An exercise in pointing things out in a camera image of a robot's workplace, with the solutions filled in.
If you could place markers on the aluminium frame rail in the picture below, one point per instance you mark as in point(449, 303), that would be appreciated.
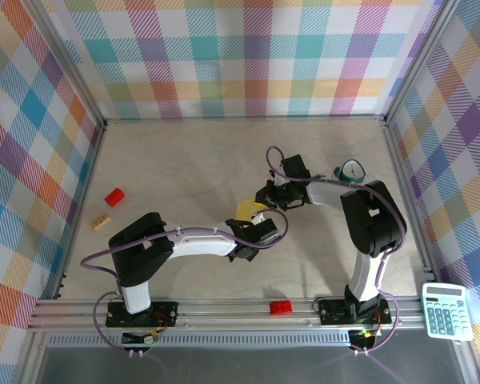
point(244, 118)
point(80, 208)
point(410, 208)

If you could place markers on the yellow paper sheet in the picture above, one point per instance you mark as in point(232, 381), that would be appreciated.
point(246, 210)

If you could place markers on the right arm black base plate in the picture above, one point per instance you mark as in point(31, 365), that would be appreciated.
point(332, 312)

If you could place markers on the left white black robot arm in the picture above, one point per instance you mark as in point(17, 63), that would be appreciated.
point(144, 252)

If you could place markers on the red toy block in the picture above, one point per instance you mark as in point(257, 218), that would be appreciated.
point(115, 197)
point(281, 307)

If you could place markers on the small wooden block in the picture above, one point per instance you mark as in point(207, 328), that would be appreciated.
point(101, 221)

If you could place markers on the teal alarm clock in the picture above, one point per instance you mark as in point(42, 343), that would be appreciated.
point(352, 172)

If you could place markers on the aluminium frame leg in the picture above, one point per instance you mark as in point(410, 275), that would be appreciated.
point(470, 362)
point(30, 360)

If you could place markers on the wide slotted aluminium beam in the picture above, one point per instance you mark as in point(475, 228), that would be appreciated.
point(224, 316)

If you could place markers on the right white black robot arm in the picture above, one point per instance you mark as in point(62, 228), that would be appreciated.
point(372, 224)

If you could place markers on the white calculator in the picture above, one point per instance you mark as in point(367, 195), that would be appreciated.
point(447, 312)

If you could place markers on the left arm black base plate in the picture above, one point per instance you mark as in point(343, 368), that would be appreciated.
point(166, 314)

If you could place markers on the aluminium frame post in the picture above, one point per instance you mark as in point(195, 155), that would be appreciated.
point(422, 64)
point(68, 68)

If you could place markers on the small electronics module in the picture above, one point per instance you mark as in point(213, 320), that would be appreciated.
point(142, 339)
point(366, 335)

